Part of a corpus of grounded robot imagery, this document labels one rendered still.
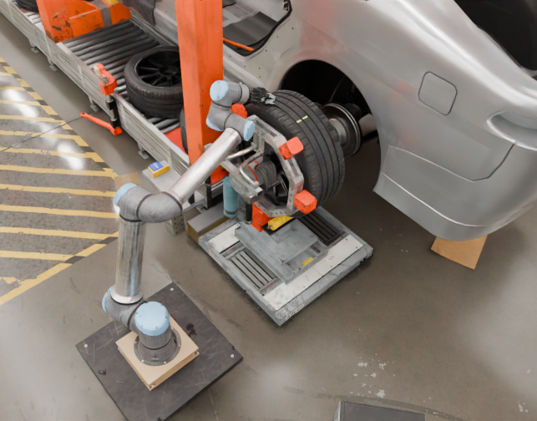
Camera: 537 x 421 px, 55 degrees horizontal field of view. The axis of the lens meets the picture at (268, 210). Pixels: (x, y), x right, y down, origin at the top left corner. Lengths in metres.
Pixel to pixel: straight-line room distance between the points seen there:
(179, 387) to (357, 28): 1.86
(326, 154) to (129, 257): 1.05
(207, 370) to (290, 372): 0.55
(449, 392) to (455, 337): 0.36
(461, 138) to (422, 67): 0.34
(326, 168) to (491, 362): 1.52
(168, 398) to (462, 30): 2.06
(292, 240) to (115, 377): 1.30
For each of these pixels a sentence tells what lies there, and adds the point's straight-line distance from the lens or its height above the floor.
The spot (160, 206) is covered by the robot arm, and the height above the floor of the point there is 1.18.
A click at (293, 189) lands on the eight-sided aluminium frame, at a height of 0.92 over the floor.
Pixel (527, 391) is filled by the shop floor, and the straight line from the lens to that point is 3.36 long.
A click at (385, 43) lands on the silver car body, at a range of 2.44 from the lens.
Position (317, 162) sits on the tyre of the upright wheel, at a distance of 2.54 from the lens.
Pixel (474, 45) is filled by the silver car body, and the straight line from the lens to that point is 2.28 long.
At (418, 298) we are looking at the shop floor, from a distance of 3.42.
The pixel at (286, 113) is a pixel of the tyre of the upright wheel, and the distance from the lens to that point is 2.57.
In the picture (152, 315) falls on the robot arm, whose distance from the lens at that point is 2.46.
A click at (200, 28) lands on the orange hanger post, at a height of 1.49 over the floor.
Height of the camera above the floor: 2.72
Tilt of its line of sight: 48 degrees down
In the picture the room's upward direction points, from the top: 4 degrees clockwise
